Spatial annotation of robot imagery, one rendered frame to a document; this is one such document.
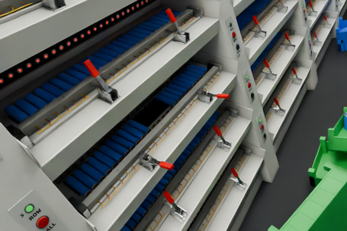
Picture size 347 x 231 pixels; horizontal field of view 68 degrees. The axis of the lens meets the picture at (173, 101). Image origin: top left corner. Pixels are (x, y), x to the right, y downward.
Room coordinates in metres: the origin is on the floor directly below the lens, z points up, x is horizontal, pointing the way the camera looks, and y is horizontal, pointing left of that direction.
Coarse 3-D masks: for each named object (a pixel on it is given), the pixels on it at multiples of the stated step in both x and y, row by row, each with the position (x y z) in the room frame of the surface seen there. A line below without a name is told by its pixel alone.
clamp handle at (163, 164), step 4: (148, 160) 0.49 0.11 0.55; (152, 160) 0.48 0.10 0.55; (156, 160) 0.48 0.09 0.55; (156, 164) 0.47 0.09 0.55; (160, 164) 0.46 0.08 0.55; (164, 164) 0.45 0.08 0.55; (168, 164) 0.45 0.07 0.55; (172, 164) 0.44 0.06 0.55; (164, 168) 0.45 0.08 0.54; (168, 168) 0.44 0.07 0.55; (172, 168) 0.44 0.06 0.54
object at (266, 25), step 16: (256, 0) 1.24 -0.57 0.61; (272, 0) 1.20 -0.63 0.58; (288, 0) 1.23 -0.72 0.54; (240, 16) 1.10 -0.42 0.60; (256, 16) 1.07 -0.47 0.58; (272, 16) 1.09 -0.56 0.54; (288, 16) 1.13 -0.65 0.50; (240, 32) 0.96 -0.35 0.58; (256, 32) 0.95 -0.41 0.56; (272, 32) 0.98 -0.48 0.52; (256, 48) 0.88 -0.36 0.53
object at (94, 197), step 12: (216, 72) 0.77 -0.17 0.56; (204, 84) 0.72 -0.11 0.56; (192, 96) 0.67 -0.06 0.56; (180, 108) 0.63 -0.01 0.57; (168, 120) 0.59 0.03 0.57; (180, 120) 0.60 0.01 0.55; (156, 132) 0.56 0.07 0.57; (144, 144) 0.53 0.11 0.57; (156, 144) 0.54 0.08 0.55; (132, 156) 0.51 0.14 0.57; (120, 168) 0.48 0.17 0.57; (108, 180) 0.46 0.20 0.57; (120, 180) 0.46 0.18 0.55; (96, 192) 0.44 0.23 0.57; (84, 204) 0.42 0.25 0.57
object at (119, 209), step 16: (208, 64) 0.80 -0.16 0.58; (224, 64) 0.78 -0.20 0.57; (224, 80) 0.74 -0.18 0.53; (192, 112) 0.63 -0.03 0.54; (208, 112) 0.64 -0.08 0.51; (176, 128) 0.59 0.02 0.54; (192, 128) 0.58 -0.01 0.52; (160, 144) 0.55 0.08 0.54; (176, 144) 0.54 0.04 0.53; (160, 160) 0.50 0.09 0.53; (128, 176) 0.48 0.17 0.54; (144, 176) 0.47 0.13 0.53; (160, 176) 0.49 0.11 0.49; (64, 192) 0.48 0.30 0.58; (112, 192) 0.45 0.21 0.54; (128, 192) 0.44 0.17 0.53; (144, 192) 0.45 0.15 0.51; (80, 208) 0.41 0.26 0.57; (112, 208) 0.42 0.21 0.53; (128, 208) 0.42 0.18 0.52; (96, 224) 0.39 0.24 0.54; (112, 224) 0.39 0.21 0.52
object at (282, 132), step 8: (304, 88) 1.22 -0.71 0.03; (296, 104) 1.12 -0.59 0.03; (288, 120) 1.03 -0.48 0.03; (280, 136) 0.95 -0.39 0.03; (256, 176) 0.78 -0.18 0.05; (256, 184) 0.76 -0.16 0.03; (248, 192) 0.72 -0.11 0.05; (256, 192) 0.74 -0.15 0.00; (248, 200) 0.70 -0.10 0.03; (240, 208) 0.67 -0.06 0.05; (248, 208) 0.69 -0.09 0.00; (240, 216) 0.65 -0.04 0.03; (232, 224) 0.62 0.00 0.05; (240, 224) 0.64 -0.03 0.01
